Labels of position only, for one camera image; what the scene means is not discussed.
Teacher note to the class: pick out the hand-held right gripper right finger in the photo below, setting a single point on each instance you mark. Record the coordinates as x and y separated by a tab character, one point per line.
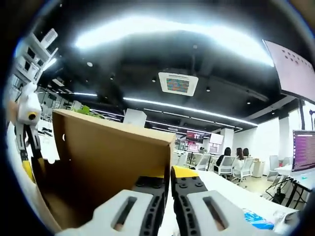
189	196

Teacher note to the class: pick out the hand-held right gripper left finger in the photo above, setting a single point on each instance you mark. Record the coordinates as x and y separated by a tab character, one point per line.
147	196

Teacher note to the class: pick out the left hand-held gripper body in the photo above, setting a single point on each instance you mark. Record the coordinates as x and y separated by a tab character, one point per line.
28	108

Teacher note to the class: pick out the brown cardboard shoe box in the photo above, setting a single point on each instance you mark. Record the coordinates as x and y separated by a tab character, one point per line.
105	157

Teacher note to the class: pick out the blue wet wipes soft item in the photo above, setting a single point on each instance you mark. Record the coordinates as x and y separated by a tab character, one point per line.
258	220

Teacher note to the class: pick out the person's left hand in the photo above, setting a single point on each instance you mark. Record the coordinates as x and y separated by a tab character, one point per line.
12	110

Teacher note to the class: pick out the white office chair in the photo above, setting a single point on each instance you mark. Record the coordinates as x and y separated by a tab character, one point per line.
227	162
246	165
205	159

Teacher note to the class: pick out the white storage shelf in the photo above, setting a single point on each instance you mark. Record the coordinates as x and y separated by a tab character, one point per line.
34	54

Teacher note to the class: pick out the green potted plant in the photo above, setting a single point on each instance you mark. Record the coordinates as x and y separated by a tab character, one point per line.
86	109

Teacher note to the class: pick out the thin ceiling light strip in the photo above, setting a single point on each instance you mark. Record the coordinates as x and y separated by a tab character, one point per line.
192	108

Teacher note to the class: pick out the white side desk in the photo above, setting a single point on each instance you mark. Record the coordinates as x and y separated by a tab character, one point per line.
288	170

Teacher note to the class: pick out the ceiling air conditioner vent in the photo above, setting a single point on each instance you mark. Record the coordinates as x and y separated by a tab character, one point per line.
178	84

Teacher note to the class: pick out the laptop with purple screen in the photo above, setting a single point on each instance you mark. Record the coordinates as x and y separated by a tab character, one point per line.
305	150

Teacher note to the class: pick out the wide ceiling light strip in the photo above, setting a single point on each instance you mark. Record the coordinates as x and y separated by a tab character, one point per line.
160	29

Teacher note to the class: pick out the dark red wall screen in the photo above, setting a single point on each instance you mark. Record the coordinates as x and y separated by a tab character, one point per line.
195	136

